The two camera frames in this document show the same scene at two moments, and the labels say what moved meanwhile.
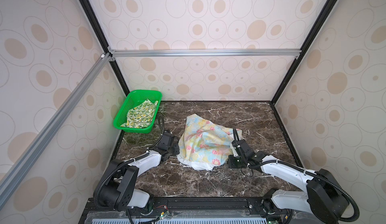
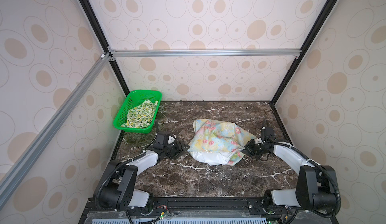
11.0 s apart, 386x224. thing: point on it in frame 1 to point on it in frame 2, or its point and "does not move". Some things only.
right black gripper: (230, 162) to (248, 150)
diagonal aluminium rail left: (15, 174) does not move
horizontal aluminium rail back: (202, 52) does not move
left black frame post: (87, 6) does not move
